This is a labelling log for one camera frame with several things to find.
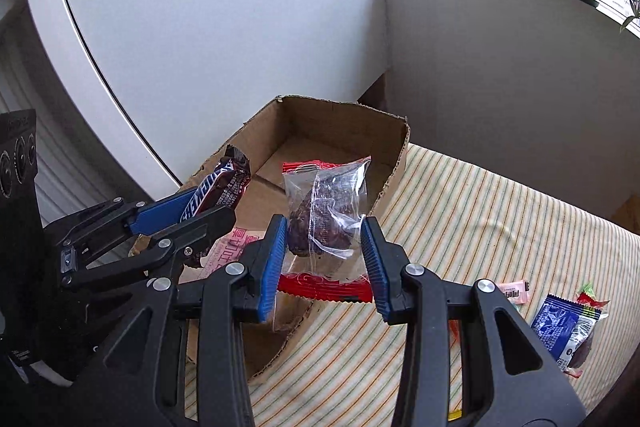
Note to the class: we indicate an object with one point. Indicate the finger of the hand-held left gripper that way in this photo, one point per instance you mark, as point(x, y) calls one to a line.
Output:
point(160, 213)
point(205, 227)

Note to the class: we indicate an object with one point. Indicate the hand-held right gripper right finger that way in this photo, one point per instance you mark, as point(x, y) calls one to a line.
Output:
point(374, 269)

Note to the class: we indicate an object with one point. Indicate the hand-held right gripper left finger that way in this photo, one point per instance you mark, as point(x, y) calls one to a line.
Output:
point(267, 277)

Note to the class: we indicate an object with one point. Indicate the brown chocolate bar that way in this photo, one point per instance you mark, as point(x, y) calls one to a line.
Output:
point(225, 187)

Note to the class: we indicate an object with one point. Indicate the clear red-edged snack packet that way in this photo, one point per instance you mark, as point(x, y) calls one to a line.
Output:
point(330, 207)

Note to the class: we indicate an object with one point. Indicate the pink candy packet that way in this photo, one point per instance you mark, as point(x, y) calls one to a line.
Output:
point(515, 292)

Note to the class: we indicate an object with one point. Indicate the cardboard box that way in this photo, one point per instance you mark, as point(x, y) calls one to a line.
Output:
point(320, 132)

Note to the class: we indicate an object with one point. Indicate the blue snack packet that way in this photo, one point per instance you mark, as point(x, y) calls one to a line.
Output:
point(555, 322)

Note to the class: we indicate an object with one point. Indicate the red and green candy packet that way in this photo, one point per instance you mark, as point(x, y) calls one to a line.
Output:
point(587, 294)

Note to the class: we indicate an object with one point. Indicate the striped bed sheet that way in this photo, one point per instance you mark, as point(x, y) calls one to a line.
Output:
point(450, 217)

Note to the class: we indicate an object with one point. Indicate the orange snack wrapper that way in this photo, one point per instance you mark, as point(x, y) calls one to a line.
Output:
point(454, 330)

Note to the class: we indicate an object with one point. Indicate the white ribbed panel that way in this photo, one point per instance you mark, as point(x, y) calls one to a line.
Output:
point(65, 157)

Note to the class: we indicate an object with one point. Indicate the white wardrobe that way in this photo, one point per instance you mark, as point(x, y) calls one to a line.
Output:
point(200, 7)

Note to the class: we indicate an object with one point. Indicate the wooden nightstand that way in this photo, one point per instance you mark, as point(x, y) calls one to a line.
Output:
point(627, 214)

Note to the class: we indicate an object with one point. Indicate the wooden bed frame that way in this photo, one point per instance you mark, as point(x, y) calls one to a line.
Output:
point(375, 94)

